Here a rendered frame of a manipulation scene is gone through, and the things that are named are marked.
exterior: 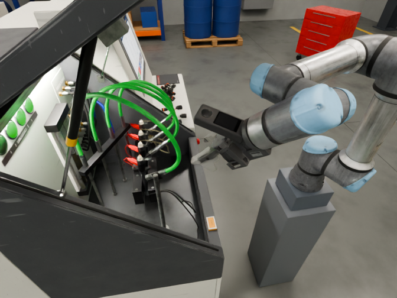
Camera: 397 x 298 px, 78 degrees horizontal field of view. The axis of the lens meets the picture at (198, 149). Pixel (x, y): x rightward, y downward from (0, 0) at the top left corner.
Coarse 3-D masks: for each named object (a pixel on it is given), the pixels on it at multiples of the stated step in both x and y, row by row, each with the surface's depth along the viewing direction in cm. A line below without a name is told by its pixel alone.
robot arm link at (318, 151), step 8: (320, 136) 102; (304, 144) 102; (312, 144) 98; (320, 144) 97; (328, 144) 97; (336, 144) 96; (304, 152) 101; (312, 152) 97; (320, 152) 95; (328, 152) 94; (336, 152) 95; (304, 160) 102; (312, 160) 99; (320, 160) 96; (328, 160) 94; (304, 168) 104; (312, 168) 101; (320, 168) 97
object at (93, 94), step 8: (88, 96) 68; (96, 96) 68; (104, 96) 67; (112, 96) 66; (128, 104) 66; (144, 112) 67; (152, 120) 68; (160, 128) 69; (168, 136) 70; (176, 144) 71; (80, 152) 86; (176, 152) 73; (176, 160) 76; (168, 168) 80
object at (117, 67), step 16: (64, 0) 103; (48, 16) 89; (128, 16) 153; (80, 48) 98; (96, 48) 98; (112, 48) 99; (96, 64) 102; (112, 64) 103; (128, 64) 116; (128, 80) 109
